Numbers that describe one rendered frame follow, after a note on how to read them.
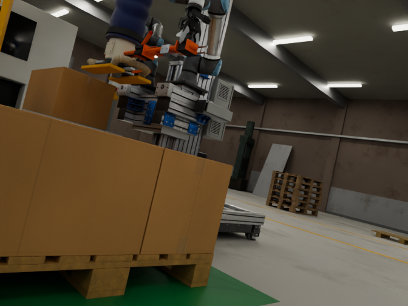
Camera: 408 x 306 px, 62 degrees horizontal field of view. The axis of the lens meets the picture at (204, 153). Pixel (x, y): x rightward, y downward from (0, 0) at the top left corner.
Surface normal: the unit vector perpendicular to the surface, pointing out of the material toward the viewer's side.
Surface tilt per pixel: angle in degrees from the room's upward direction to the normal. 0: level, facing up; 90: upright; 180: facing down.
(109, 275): 90
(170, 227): 90
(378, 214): 90
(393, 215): 90
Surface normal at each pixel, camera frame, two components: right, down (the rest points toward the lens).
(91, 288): 0.69, 0.12
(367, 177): -0.68, -0.19
